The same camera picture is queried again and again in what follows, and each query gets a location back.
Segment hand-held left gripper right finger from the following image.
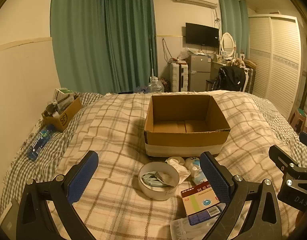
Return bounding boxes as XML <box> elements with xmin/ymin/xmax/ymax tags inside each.
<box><xmin>200</xmin><ymin>151</ymin><xmax>282</xmax><ymax>240</ymax></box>

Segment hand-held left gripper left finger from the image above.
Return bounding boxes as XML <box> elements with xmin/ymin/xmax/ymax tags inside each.
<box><xmin>16</xmin><ymin>151</ymin><xmax>99</xmax><ymax>240</ymax></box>

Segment white and blue bottle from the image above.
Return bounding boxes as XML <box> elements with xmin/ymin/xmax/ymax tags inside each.
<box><xmin>185</xmin><ymin>157</ymin><xmax>209</xmax><ymax>184</ymax></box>

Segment medicine box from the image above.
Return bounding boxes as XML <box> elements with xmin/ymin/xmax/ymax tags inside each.
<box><xmin>181</xmin><ymin>186</ymin><xmax>222</xmax><ymax>217</ymax></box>

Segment white tissue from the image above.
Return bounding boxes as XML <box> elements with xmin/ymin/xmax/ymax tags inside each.
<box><xmin>165</xmin><ymin>156</ymin><xmax>191</xmax><ymax>183</ymax></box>

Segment blue packet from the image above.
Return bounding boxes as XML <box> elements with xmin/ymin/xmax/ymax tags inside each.
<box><xmin>188</xmin><ymin>208</ymin><xmax>220</xmax><ymax>226</ymax></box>

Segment large cardboard box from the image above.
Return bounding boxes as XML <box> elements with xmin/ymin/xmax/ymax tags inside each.
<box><xmin>144</xmin><ymin>94</ymin><xmax>231</xmax><ymax>158</ymax></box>

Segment clear plastic bag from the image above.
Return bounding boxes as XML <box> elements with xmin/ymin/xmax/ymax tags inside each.
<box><xmin>170</xmin><ymin>215</ymin><xmax>219</xmax><ymax>240</ymax></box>

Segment white round bowl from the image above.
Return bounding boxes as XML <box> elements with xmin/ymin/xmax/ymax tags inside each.
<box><xmin>139</xmin><ymin>162</ymin><xmax>180</xmax><ymax>201</ymax></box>

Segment light blue clip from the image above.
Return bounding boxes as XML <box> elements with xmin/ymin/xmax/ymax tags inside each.
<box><xmin>141</xmin><ymin>171</ymin><xmax>164</xmax><ymax>188</ymax></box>

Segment plastic stool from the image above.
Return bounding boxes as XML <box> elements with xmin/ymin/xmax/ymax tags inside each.
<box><xmin>289</xmin><ymin>108</ymin><xmax>307</xmax><ymax>133</ymax></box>

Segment grey checkered bed sheet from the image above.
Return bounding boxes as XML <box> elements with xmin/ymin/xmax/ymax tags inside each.
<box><xmin>0</xmin><ymin>92</ymin><xmax>307</xmax><ymax>205</ymax></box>

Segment blue label water bottle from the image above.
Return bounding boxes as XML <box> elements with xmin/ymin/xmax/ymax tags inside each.
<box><xmin>27</xmin><ymin>124</ymin><xmax>56</xmax><ymax>161</ymax></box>

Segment small cardboard box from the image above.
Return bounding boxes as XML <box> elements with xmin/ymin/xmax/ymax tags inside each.
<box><xmin>42</xmin><ymin>95</ymin><xmax>83</xmax><ymax>132</ymax></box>

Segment white louvered wardrobe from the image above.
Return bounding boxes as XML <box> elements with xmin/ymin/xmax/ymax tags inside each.
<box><xmin>248</xmin><ymin>14</ymin><xmax>305</xmax><ymax>120</ymax></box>

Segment green and white carton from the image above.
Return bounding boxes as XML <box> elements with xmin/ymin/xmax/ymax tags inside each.
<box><xmin>54</xmin><ymin>88</ymin><xmax>74</xmax><ymax>103</ymax></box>

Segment black jacket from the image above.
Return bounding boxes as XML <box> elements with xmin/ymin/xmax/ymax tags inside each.
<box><xmin>217</xmin><ymin>65</ymin><xmax>246</xmax><ymax>92</ymax></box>

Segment wooden chair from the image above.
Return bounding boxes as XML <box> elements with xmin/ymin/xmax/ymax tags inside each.
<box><xmin>205</xmin><ymin>66</ymin><xmax>248</xmax><ymax>93</ymax></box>

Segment floral bag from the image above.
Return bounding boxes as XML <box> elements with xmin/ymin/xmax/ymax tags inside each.
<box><xmin>160</xmin><ymin>78</ymin><xmax>171</xmax><ymax>92</ymax></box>

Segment silver small fridge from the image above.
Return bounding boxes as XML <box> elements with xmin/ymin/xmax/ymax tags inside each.
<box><xmin>187</xmin><ymin>54</ymin><xmax>212</xmax><ymax>92</ymax></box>

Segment white suitcase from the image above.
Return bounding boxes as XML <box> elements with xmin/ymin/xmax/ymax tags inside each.
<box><xmin>170</xmin><ymin>62</ymin><xmax>189</xmax><ymax>92</ymax></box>

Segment large clear water jug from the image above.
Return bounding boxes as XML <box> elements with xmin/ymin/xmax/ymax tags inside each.
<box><xmin>147</xmin><ymin>77</ymin><xmax>164</xmax><ymax>93</ymax></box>

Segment white dressing table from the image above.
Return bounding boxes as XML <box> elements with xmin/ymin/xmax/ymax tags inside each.
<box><xmin>210</xmin><ymin>54</ymin><xmax>245</xmax><ymax>80</ymax></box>

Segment oval white vanity mirror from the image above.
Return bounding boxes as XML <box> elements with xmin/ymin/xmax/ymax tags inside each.
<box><xmin>220</xmin><ymin>32</ymin><xmax>237</xmax><ymax>56</ymax></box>

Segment wide green curtain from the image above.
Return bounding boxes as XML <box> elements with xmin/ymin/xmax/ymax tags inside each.
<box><xmin>51</xmin><ymin>0</ymin><xmax>158</xmax><ymax>95</ymax></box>

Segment thin white pole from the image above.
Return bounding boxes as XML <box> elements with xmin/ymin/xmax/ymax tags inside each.
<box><xmin>149</xmin><ymin>34</ymin><xmax>154</xmax><ymax>78</ymax></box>

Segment narrow green curtain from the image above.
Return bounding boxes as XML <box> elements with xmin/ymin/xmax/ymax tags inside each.
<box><xmin>218</xmin><ymin>0</ymin><xmax>250</xmax><ymax>61</ymax></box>

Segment wall cables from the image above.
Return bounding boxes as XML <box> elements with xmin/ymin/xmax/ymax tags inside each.
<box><xmin>162</xmin><ymin>38</ymin><xmax>174</xmax><ymax>62</ymax></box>

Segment black wall television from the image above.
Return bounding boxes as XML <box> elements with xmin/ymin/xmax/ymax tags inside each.
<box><xmin>185</xmin><ymin>22</ymin><xmax>219</xmax><ymax>48</ymax></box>

